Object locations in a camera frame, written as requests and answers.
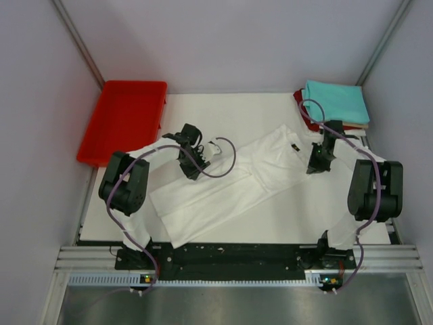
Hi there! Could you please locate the purple cable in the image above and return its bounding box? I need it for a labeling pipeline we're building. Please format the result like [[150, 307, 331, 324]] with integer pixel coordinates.
[[297, 98, 383, 295], [106, 136, 237, 299]]

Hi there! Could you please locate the teal folded t shirt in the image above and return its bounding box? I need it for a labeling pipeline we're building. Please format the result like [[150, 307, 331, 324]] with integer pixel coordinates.
[[302, 80, 370, 124]]

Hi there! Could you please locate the grey cable duct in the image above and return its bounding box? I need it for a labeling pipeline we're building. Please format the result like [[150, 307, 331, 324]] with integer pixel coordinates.
[[68, 273, 323, 288]]

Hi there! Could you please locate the red plastic tray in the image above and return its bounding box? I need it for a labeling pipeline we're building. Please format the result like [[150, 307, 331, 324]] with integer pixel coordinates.
[[76, 80, 168, 168]]

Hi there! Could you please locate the red folded t shirt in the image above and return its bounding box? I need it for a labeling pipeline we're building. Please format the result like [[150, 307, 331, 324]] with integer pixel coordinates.
[[292, 88, 356, 133]]

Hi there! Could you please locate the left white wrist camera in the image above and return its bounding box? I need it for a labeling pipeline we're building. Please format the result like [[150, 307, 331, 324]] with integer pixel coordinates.
[[201, 141, 222, 161]]

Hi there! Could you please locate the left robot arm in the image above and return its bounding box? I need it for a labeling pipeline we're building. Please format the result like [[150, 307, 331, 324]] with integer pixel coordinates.
[[98, 124, 210, 269]]

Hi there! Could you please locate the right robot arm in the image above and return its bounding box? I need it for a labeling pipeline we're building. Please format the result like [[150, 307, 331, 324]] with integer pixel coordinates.
[[299, 121, 403, 269]]

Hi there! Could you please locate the aluminium frame rail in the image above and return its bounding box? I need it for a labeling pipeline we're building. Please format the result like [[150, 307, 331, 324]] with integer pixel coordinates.
[[41, 242, 424, 324]]

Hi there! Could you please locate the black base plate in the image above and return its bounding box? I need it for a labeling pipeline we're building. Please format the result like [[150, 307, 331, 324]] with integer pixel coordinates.
[[114, 242, 356, 280]]

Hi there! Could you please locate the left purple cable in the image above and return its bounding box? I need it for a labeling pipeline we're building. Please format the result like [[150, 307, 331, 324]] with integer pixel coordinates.
[[106, 136, 237, 299]]

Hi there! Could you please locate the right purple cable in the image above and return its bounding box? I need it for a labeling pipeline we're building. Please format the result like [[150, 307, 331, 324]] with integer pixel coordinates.
[[297, 98, 383, 295]]

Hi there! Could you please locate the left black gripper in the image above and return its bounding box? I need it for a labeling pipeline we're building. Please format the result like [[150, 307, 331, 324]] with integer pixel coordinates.
[[178, 147, 209, 180]]

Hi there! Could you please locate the beige folded t shirt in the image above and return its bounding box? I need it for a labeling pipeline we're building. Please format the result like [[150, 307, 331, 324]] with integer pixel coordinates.
[[342, 122, 369, 129]]

